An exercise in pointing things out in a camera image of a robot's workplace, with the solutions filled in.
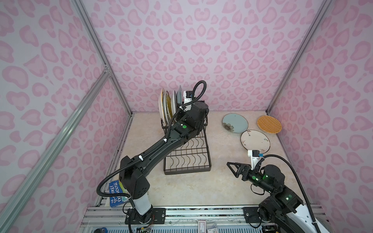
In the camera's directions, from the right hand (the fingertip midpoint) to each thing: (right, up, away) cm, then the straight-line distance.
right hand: (231, 165), depth 70 cm
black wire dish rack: (-18, -1, +23) cm, 29 cm away
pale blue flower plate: (+14, +21, +41) cm, 48 cm away
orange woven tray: (+40, +20, +41) cm, 61 cm away
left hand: (-25, +30, +3) cm, 39 cm away
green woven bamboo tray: (-31, +30, +7) cm, 44 cm away
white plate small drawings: (+24, +9, +32) cm, 41 cm away
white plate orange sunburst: (-32, +25, +5) cm, 41 cm away
